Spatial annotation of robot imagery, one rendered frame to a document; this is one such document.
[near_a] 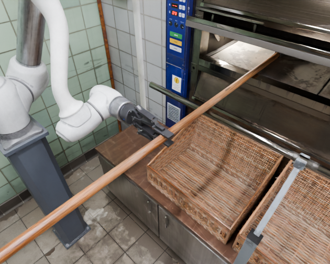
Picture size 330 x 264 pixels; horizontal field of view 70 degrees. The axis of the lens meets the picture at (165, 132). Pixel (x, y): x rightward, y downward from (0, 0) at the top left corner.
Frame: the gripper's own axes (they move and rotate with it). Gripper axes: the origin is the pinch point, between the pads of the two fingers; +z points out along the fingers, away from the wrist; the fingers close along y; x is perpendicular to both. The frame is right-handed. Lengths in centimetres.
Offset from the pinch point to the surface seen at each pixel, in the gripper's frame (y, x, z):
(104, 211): 119, 6, -62
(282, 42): -24, -47, 15
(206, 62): 2, -61, -26
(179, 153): 58, -40, -24
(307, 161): 1.7, -24.7, 40.9
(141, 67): 22, -59, -79
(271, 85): 1, -61, 11
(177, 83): 20, -58, -43
